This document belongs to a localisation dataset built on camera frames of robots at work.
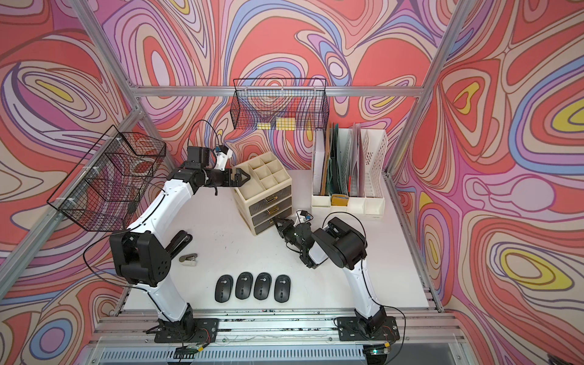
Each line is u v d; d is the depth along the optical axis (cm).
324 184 101
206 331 72
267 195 81
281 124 82
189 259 88
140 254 47
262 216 89
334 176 90
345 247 56
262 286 81
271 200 83
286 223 90
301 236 77
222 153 77
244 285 81
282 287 81
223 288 80
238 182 77
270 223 94
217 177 74
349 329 72
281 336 74
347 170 85
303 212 93
